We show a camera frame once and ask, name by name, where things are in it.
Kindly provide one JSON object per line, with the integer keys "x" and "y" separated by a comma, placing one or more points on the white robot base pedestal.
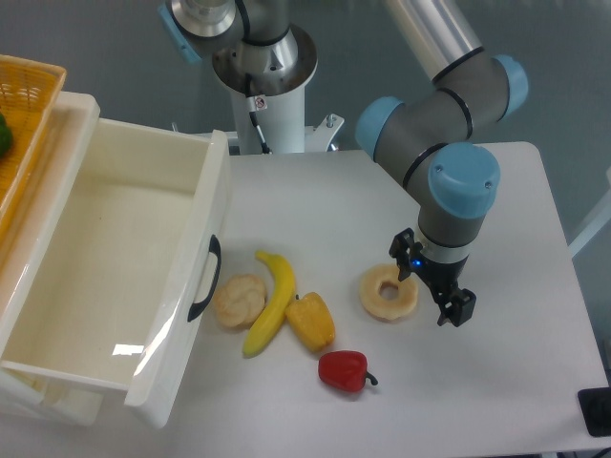
{"x": 267, "y": 88}

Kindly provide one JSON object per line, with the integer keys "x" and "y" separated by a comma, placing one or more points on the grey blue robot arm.
{"x": 426, "y": 147}

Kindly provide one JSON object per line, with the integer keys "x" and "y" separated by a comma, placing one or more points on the green vegetable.
{"x": 6, "y": 137}

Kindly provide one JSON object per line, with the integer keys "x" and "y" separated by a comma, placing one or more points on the beige ring donut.
{"x": 384, "y": 296}

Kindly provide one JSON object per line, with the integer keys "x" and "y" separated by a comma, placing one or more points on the orange plastic basket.
{"x": 29, "y": 90}

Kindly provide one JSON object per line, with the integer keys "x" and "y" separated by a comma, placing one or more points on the black device at edge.
{"x": 595, "y": 408}

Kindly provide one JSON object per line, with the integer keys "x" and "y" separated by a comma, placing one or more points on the red bell pepper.
{"x": 346, "y": 370}

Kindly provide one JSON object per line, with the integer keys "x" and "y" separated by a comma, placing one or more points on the yellow bell pepper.
{"x": 311, "y": 321}

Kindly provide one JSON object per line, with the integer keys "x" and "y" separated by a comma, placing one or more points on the black drawer handle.
{"x": 209, "y": 280}

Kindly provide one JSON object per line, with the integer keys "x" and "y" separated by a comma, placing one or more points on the white open drawer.
{"x": 107, "y": 309}

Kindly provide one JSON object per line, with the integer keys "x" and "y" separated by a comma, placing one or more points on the white table leg frame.
{"x": 592, "y": 223}

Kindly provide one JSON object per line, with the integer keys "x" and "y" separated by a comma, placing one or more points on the round beige bread roll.
{"x": 240, "y": 301}

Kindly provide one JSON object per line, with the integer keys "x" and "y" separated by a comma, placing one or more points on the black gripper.
{"x": 439, "y": 267}

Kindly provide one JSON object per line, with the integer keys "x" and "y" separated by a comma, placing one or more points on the yellow banana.
{"x": 268, "y": 324}

